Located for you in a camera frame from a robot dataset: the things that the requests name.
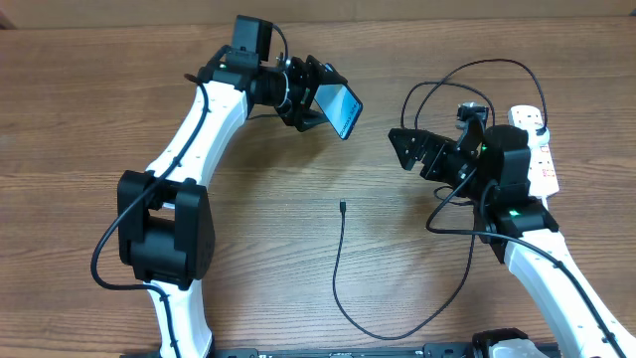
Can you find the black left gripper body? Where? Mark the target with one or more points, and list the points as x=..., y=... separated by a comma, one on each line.
x=301, y=86

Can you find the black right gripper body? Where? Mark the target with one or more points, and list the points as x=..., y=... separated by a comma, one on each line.
x=457, y=170

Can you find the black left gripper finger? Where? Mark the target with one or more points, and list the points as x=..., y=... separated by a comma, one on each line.
x=323, y=74
x=308, y=119

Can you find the blue screen smartphone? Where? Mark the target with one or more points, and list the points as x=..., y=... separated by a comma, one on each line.
x=341, y=107

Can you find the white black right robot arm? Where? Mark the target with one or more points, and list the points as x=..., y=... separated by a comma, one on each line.
x=490, y=167

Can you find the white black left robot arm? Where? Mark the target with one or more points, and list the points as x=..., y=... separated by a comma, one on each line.
x=164, y=219

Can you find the white plug adapter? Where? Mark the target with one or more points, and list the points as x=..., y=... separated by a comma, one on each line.
x=538, y=137

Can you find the white power strip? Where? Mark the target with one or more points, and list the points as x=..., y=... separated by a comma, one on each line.
x=542, y=174

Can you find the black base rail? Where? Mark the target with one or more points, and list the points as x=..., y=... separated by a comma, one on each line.
x=429, y=350

